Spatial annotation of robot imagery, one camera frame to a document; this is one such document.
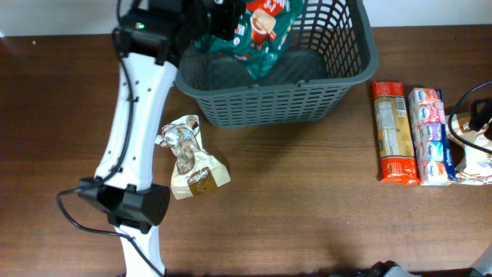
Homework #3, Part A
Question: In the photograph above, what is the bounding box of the beige brown snack bag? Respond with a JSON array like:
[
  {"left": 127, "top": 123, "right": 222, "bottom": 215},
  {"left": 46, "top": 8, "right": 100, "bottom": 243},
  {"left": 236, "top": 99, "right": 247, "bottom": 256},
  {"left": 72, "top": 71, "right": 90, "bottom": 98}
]
[
  {"left": 446, "top": 112, "right": 491, "bottom": 185},
  {"left": 155, "top": 115, "right": 231, "bottom": 200}
]

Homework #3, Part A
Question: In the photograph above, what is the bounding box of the orange biscuit package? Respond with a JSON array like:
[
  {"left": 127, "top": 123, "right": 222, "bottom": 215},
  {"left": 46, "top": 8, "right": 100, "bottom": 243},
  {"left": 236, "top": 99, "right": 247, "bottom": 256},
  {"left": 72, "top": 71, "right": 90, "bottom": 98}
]
[{"left": 372, "top": 82, "right": 420, "bottom": 185}]

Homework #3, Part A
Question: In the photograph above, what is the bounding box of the green Nescafe coffee bag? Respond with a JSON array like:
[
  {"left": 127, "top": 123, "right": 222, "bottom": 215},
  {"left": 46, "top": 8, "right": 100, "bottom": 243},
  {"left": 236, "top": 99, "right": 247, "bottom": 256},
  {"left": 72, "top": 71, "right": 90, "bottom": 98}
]
[{"left": 195, "top": 0, "right": 304, "bottom": 80}]

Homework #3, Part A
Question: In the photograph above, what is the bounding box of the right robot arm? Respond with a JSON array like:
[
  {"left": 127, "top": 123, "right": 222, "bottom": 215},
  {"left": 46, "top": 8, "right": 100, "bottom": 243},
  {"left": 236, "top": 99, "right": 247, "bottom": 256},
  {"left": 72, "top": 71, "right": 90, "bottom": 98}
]
[{"left": 361, "top": 98, "right": 491, "bottom": 277}]

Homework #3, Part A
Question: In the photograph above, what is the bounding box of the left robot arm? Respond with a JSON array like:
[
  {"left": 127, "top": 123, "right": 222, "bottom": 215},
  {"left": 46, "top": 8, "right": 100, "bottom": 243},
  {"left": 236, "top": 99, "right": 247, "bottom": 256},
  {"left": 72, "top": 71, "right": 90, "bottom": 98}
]
[{"left": 75, "top": 0, "right": 245, "bottom": 276}]

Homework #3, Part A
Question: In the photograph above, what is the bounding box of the grey plastic mesh basket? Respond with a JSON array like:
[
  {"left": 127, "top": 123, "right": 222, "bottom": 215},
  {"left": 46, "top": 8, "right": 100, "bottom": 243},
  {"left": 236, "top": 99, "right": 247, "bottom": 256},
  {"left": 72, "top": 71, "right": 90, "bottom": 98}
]
[{"left": 175, "top": 0, "right": 378, "bottom": 128}]

